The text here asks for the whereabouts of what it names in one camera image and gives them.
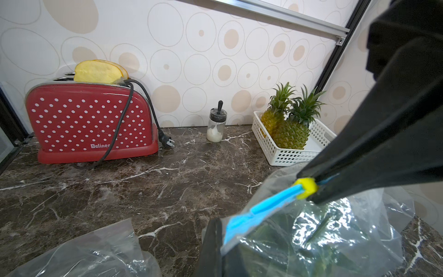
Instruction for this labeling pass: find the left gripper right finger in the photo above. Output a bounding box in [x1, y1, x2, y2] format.
[222, 244, 249, 277]

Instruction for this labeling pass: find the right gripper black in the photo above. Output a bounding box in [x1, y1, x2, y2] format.
[298, 1, 443, 179]

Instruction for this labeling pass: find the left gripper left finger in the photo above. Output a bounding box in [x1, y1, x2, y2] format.
[193, 218, 223, 277]

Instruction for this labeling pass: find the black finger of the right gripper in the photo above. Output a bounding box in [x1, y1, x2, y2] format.
[308, 128, 443, 204]

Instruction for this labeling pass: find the blue-zip bag with pineapple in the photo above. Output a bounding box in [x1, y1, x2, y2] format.
[220, 163, 415, 277]

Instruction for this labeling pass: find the clear zip-top bag blue slider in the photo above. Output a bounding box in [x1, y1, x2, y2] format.
[8, 219, 162, 277]

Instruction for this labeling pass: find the yellow pineapple green crown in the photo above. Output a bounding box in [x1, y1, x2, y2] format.
[261, 82, 294, 137]
[272, 85, 326, 150]

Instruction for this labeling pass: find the white perforated plastic basket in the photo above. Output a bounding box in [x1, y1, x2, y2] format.
[251, 111, 336, 167]

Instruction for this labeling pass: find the small bottle black cap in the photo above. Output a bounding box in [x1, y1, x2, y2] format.
[207, 100, 227, 143]

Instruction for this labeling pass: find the red toaster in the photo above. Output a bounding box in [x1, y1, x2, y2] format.
[25, 81, 159, 164]

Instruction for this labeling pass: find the rear yellow toast slice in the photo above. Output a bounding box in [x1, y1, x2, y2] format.
[104, 60, 129, 79]

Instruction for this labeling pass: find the yellow toast slice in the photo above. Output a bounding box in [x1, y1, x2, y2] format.
[104, 60, 129, 79]
[73, 60, 125, 84]

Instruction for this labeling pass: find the front yellow toast slice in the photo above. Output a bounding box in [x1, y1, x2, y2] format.
[73, 60, 125, 84]

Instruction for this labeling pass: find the horizontal aluminium frame bar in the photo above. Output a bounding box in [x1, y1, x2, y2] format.
[183, 0, 350, 46]

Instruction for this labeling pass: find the right black frame post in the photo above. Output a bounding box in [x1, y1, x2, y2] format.
[314, 0, 371, 94]

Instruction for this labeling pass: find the black frame post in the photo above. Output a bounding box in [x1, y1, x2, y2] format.
[314, 0, 371, 94]
[1, 88, 32, 174]

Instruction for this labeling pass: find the black toaster power cord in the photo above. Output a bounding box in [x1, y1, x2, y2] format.
[74, 78, 175, 170]

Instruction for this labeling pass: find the left black frame post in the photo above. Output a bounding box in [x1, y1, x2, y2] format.
[1, 88, 32, 174]

